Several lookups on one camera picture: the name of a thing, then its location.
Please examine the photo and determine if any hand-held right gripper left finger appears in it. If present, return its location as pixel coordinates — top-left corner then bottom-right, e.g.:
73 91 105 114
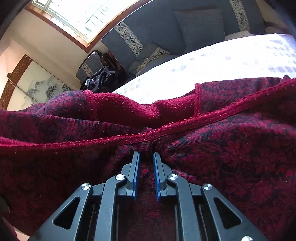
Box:
28 152 141 241

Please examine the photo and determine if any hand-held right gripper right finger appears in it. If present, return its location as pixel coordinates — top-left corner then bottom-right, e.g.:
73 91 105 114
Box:
153 152 269 241

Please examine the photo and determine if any dark red floral knit sweater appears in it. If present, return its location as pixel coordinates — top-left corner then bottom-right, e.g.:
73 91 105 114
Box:
0 75 296 241

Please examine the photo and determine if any pile of dark clothes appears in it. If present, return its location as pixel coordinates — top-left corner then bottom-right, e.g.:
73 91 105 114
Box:
84 66 119 93

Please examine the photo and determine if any small grey patterned cushion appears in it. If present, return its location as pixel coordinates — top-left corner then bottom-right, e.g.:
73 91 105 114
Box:
128 42 172 77

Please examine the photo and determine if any wooden armchair with grey cushion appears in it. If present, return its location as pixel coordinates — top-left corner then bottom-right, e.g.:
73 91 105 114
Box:
76 51 127 91

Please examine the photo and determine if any pink checked bed sheet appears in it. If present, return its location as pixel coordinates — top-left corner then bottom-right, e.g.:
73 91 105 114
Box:
112 33 296 105

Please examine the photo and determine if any landscape painted folding screen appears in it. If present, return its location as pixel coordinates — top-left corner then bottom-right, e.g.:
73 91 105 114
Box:
0 54 75 111

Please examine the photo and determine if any grey sofa with patterned stripes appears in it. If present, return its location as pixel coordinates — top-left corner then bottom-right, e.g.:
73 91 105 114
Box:
101 0 266 77

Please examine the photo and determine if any large plain grey cushion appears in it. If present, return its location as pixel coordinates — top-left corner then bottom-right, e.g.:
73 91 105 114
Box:
173 9 226 53

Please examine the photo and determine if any wooden framed window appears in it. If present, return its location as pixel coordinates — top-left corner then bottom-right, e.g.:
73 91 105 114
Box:
24 0 144 53

